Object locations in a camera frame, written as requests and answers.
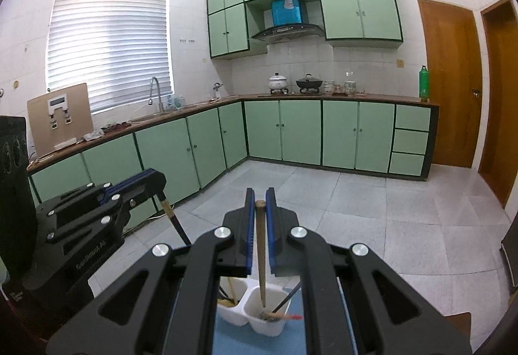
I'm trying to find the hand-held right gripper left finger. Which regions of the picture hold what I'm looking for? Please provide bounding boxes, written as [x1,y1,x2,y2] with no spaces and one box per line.
[46,187,256,355]

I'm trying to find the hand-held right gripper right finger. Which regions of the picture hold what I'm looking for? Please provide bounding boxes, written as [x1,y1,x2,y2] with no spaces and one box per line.
[265,187,472,355]

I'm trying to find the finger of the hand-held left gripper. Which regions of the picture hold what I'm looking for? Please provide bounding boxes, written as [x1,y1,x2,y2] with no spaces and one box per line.
[46,178,167,247]
[36,167,166,220]

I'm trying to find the plain wooden chopstick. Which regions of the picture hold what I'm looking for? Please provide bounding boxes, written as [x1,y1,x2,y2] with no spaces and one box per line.
[255,199,268,308]

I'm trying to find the white plastic container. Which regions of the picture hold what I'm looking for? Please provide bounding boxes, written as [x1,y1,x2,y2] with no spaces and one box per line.
[216,276,260,326]
[243,284,293,338]

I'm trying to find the steel sink faucet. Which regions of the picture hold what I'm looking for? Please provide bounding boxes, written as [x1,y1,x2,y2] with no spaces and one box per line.
[148,76,166,113]

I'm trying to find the black speaker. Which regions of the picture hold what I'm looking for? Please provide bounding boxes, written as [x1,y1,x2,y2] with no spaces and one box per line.
[0,115,38,275]

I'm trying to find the brown cardboard board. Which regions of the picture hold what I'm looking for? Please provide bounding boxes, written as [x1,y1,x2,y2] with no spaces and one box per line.
[27,82,95,157]

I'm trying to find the green lower kitchen cabinets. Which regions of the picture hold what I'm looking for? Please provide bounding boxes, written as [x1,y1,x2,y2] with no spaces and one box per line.
[26,98,440,218]

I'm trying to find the green kitchen cabinets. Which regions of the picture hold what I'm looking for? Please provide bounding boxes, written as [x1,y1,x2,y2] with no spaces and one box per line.
[26,98,440,218]
[206,0,404,60]

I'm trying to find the white window blind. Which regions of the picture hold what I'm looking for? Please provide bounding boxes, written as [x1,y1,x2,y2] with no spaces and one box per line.
[46,0,175,115]

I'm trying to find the white lidded pot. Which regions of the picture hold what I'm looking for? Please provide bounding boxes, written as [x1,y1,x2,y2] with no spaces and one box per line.
[268,72,290,93]

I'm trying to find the black wok with lid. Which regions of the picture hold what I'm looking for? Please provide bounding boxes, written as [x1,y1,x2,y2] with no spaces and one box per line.
[295,74,324,93]

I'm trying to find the brown kitchen countertop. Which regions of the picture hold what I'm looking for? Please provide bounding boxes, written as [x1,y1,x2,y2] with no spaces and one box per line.
[26,93,440,173]

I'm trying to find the black range hood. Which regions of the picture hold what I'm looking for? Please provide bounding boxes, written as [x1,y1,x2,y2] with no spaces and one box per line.
[250,24,325,45]

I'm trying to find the green bottle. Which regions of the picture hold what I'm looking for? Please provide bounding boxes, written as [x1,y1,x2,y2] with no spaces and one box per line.
[419,64,431,101]

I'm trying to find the brown wooden door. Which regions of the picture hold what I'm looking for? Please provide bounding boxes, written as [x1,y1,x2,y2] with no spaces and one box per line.
[478,0,518,210]
[417,0,484,169]

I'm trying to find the black glass cabinet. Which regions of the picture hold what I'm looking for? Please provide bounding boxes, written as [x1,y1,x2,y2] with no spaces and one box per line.
[501,223,518,279]

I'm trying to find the green upper kitchen cabinets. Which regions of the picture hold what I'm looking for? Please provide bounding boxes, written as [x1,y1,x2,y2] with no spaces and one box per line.
[206,0,404,60]

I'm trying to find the white wall device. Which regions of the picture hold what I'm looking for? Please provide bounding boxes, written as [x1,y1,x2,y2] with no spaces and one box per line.
[46,95,75,133]

